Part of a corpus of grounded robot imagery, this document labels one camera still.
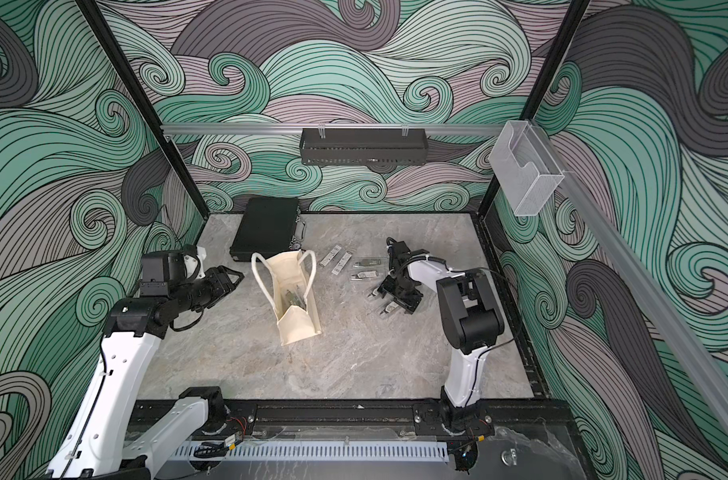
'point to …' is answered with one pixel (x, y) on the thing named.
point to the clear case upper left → (328, 257)
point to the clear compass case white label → (364, 275)
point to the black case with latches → (267, 225)
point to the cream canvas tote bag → (289, 281)
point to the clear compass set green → (295, 300)
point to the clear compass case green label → (366, 262)
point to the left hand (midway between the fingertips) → (236, 276)
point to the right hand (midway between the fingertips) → (387, 302)
